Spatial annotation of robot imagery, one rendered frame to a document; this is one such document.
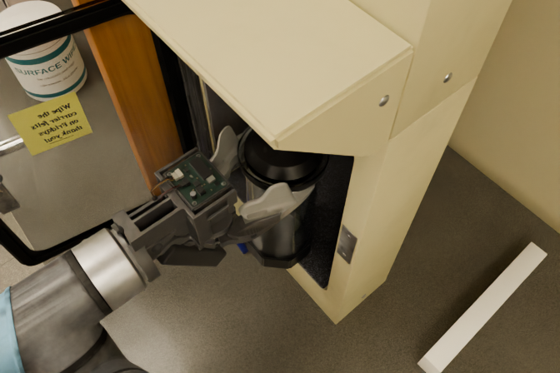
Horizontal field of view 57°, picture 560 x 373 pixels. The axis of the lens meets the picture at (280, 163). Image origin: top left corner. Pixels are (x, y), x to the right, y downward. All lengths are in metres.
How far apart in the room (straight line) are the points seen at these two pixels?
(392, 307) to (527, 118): 0.38
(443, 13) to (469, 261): 0.63
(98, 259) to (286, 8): 0.30
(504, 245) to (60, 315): 0.70
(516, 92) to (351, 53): 0.61
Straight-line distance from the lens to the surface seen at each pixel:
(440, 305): 0.87
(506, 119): 0.95
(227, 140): 0.60
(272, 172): 0.57
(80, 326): 0.53
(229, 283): 0.85
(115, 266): 0.52
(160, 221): 0.51
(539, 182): 1.00
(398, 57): 0.33
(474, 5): 0.37
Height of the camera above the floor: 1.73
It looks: 56 degrees down
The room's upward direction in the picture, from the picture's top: straight up
